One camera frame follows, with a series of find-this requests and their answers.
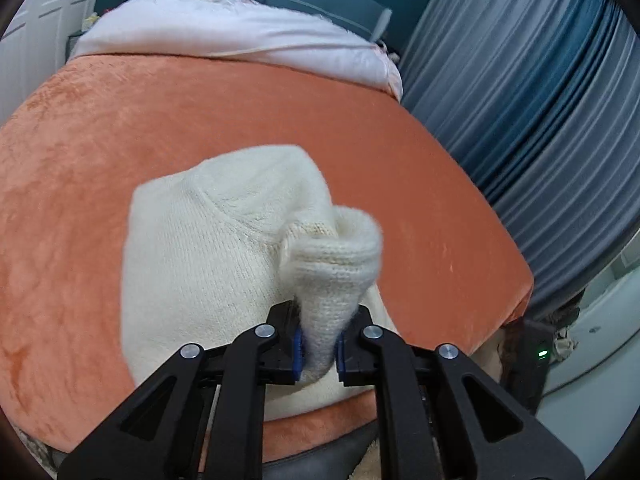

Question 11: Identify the blue grey curtain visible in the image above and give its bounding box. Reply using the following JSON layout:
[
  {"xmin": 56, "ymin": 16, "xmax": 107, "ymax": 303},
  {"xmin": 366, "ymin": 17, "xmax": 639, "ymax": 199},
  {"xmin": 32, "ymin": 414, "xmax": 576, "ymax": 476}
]
[{"xmin": 400, "ymin": 0, "xmax": 639, "ymax": 318}]

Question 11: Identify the white quilt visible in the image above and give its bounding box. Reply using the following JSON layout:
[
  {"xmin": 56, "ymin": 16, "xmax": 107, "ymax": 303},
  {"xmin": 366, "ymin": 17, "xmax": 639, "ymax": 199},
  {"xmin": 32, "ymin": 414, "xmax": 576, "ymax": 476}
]
[{"xmin": 70, "ymin": 0, "xmax": 404, "ymax": 100}]

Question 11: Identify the orange plush bed blanket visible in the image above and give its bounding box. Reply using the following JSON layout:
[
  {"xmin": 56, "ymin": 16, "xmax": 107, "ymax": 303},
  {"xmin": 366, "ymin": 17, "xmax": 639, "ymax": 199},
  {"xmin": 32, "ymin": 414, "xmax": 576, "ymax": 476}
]
[{"xmin": 1, "ymin": 55, "xmax": 534, "ymax": 452}]

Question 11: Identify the white wardrobe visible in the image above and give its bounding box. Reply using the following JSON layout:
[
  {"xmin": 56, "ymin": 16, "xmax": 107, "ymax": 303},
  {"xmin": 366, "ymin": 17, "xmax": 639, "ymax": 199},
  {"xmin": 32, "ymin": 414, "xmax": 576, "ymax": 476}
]
[{"xmin": 0, "ymin": 0, "xmax": 96, "ymax": 122}]

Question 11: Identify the cream knit cardigan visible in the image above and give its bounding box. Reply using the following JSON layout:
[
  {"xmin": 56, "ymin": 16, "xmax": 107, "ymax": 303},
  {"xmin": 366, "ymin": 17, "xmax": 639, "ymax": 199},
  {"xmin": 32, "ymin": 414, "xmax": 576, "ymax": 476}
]
[{"xmin": 120, "ymin": 145, "xmax": 393, "ymax": 420}]

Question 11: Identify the black device green light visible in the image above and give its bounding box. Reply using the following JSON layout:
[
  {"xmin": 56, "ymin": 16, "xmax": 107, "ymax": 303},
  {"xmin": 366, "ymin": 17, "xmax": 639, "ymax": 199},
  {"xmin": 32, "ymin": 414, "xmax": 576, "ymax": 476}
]
[{"xmin": 500, "ymin": 318, "xmax": 554, "ymax": 415}]

